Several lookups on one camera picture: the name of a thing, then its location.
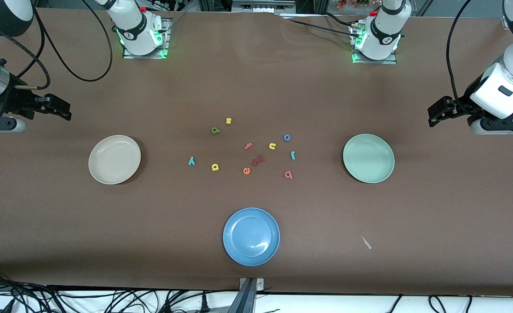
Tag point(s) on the small white paper scrap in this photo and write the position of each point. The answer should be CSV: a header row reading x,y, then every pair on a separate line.
x,y
366,242

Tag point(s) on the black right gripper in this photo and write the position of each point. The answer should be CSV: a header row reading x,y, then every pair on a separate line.
x,y
12,101

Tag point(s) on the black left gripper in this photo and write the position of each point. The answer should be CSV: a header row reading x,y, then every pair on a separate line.
x,y
464,104

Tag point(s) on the grey box device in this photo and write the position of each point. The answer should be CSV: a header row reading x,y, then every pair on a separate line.
x,y
263,5

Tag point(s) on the pale green plate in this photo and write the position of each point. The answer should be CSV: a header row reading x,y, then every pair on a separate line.
x,y
368,158

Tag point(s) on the pink foam letter a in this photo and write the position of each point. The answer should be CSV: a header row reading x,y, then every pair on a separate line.
x,y
289,175

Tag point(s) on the yellow foam letter a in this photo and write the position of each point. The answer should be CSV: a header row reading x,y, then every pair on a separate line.
x,y
216,168

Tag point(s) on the blue plate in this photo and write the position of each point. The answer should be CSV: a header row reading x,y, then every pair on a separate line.
x,y
251,236

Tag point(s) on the yellow foam letter u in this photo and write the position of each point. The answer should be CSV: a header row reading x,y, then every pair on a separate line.
x,y
272,147

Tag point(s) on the silver aluminium frame rail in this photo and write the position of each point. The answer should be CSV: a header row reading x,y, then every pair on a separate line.
x,y
507,21

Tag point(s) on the beige brown plate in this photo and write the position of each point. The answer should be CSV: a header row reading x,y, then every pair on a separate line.
x,y
114,159

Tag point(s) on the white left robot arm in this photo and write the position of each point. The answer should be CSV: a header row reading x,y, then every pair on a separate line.
x,y
384,30

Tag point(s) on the wide dark red foam letter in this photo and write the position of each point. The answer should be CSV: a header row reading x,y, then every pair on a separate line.
x,y
260,159

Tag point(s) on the brown table cover sheet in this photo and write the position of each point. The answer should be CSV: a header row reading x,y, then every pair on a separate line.
x,y
65,226

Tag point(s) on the grey metal mount bracket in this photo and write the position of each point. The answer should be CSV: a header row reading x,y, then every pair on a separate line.
x,y
249,291

